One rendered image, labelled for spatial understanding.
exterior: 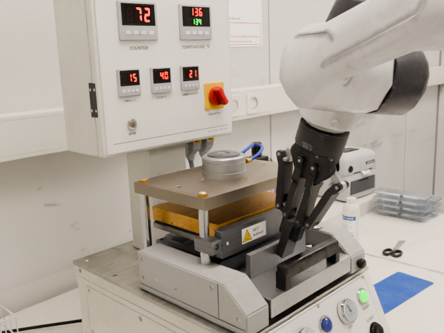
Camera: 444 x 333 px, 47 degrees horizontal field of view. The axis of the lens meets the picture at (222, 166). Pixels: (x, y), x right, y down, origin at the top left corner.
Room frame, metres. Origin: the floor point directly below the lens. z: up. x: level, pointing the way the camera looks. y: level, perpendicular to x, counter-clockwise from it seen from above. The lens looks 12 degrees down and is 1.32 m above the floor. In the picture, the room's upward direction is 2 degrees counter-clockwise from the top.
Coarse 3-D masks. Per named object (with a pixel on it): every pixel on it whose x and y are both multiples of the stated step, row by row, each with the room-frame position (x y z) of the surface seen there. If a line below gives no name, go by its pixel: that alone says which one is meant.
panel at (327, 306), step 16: (352, 288) 0.83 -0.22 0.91; (368, 288) 0.86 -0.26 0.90; (320, 304) 0.77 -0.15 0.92; (336, 304) 0.79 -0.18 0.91; (368, 304) 0.84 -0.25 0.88; (288, 320) 0.71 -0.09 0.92; (304, 320) 0.73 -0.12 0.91; (320, 320) 0.75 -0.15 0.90; (336, 320) 0.77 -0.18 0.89; (368, 320) 0.82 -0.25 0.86
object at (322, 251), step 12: (324, 240) 0.82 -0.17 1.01; (336, 240) 0.82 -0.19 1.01; (312, 252) 0.77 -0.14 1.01; (324, 252) 0.79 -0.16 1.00; (336, 252) 0.81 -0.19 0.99; (288, 264) 0.72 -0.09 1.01; (300, 264) 0.74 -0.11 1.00; (312, 264) 0.76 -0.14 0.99; (276, 276) 0.73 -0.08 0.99; (288, 276) 0.72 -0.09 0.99; (288, 288) 0.72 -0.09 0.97
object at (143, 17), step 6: (126, 6) 0.92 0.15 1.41; (132, 6) 0.93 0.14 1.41; (138, 6) 0.94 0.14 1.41; (144, 6) 0.95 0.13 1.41; (126, 12) 0.92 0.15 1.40; (132, 12) 0.93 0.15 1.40; (138, 12) 0.94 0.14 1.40; (144, 12) 0.94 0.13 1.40; (150, 12) 0.95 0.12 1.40; (126, 18) 0.92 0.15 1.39; (132, 18) 0.93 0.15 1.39; (138, 18) 0.94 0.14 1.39; (144, 18) 0.94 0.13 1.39; (150, 18) 0.95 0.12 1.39
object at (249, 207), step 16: (272, 192) 0.95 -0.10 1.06; (160, 208) 0.88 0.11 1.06; (176, 208) 0.87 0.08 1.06; (192, 208) 0.87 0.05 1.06; (224, 208) 0.86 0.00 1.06; (240, 208) 0.86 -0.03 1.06; (256, 208) 0.85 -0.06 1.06; (272, 208) 0.87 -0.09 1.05; (160, 224) 0.88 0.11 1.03; (176, 224) 0.84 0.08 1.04; (192, 224) 0.81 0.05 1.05; (224, 224) 0.78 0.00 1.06
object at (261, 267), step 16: (304, 240) 0.86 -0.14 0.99; (256, 256) 0.77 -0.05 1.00; (272, 256) 0.80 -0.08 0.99; (288, 256) 0.83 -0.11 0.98; (256, 272) 0.77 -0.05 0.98; (272, 272) 0.78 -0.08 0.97; (304, 272) 0.78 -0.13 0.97; (320, 272) 0.78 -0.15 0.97; (336, 272) 0.81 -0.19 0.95; (256, 288) 0.73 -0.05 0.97; (272, 288) 0.73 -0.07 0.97; (304, 288) 0.75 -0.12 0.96; (320, 288) 0.78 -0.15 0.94; (272, 304) 0.69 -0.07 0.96; (288, 304) 0.72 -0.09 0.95
